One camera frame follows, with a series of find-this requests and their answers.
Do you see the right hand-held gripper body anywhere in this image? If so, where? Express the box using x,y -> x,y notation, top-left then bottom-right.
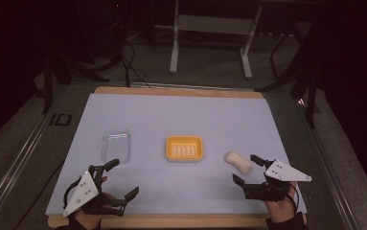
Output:
242,159 -> 313,203

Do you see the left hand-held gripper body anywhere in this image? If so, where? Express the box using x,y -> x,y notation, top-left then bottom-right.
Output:
62,164 -> 126,218

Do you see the cream soap bar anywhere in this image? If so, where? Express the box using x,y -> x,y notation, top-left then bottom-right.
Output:
224,149 -> 253,175

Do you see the clear plastic soap dish lid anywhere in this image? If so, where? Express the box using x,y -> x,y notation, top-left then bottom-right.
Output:
100,128 -> 132,165

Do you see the yellow soap dish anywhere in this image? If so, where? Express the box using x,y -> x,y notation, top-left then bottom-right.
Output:
165,135 -> 205,163

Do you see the person's left hand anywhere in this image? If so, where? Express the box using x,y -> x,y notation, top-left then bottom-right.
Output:
74,176 -> 118,229

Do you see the person's right hand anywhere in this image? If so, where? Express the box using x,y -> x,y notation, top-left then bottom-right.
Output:
264,181 -> 304,224

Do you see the light purple table mat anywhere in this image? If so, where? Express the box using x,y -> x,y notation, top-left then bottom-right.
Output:
44,92 -> 308,218

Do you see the black metal stand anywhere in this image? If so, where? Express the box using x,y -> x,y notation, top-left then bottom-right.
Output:
256,18 -> 321,129
40,37 -> 111,115

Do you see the black chair leg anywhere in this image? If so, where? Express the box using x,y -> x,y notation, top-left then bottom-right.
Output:
268,32 -> 295,79

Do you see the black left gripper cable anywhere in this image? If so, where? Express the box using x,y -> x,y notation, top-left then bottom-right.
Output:
62,177 -> 82,209

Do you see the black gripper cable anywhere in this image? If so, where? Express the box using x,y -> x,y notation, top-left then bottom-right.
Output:
62,177 -> 82,209
286,182 -> 301,215

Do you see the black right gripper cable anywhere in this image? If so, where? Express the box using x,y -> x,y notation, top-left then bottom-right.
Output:
286,182 -> 301,215

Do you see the metal floor rail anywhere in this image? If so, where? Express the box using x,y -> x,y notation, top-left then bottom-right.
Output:
0,83 -> 72,230
295,95 -> 361,230

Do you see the black floor cable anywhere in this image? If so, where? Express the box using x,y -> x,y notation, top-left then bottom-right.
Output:
119,32 -> 152,88

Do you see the white metal table frame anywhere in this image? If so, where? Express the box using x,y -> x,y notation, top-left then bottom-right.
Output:
169,0 -> 264,81

